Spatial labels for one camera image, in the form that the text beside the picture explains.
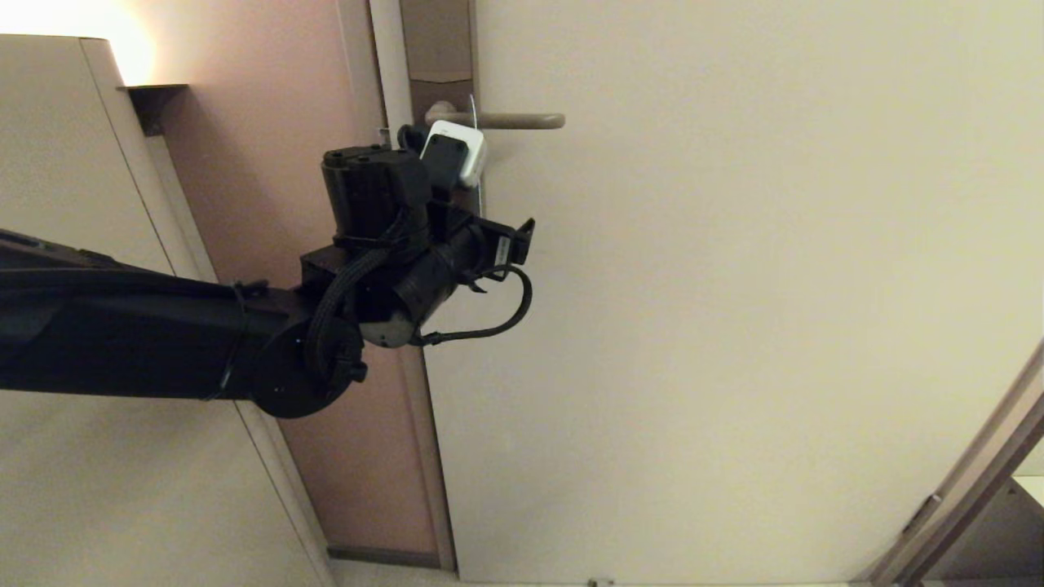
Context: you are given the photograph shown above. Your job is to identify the closet frame hinge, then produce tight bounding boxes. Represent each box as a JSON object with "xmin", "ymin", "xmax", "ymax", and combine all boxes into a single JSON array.
[{"xmin": 900, "ymin": 494, "xmax": 944, "ymax": 537}]

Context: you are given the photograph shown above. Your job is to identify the brown metal lock plate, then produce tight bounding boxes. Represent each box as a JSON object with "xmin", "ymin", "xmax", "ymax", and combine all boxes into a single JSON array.
[{"xmin": 399, "ymin": 0, "xmax": 480, "ymax": 156}]

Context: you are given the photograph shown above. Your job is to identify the white and blue door hanger sign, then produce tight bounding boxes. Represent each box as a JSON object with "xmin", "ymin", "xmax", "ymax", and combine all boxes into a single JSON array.
[{"xmin": 468, "ymin": 95, "xmax": 489, "ymax": 218}]

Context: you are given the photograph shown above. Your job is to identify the beige metal door handle lever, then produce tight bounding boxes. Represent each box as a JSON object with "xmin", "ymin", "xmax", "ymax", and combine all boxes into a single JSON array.
[{"xmin": 424, "ymin": 100, "xmax": 567, "ymax": 132}]

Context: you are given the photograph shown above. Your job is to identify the brown closet frame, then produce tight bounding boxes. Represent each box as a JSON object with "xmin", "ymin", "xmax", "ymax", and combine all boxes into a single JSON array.
[{"xmin": 855, "ymin": 338, "xmax": 1044, "ymax": 587}]

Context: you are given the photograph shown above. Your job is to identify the braided left arm cable sleeve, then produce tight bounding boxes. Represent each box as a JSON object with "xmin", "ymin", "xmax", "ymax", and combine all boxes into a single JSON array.
[{"xmin": 305, "ymin": 244, "xmax": 395, "ymax": 385}]

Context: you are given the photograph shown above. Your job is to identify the cream white door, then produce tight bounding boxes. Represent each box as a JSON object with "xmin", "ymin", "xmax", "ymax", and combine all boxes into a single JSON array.
[{"xmin": 369, "ymin": 0, "xmax": 1044, "ymax": 585}]

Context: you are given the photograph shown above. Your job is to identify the black left camera cable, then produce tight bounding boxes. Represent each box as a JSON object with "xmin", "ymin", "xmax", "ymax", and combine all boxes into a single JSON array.
[{"xmin": 407, "ymin": 262, "xmax": 535, "ymax": 348}]

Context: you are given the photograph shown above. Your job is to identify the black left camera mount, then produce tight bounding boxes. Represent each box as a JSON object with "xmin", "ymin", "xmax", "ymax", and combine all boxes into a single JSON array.
[{"xmin": 396, "ymin": 122, "xmax": 491, "ymax": 238}]

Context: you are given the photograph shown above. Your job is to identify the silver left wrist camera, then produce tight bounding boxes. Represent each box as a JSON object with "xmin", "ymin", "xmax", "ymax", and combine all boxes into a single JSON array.
[{"xmin": 418, "ymin": 119, "xmax": 489, "ymax": 191}]

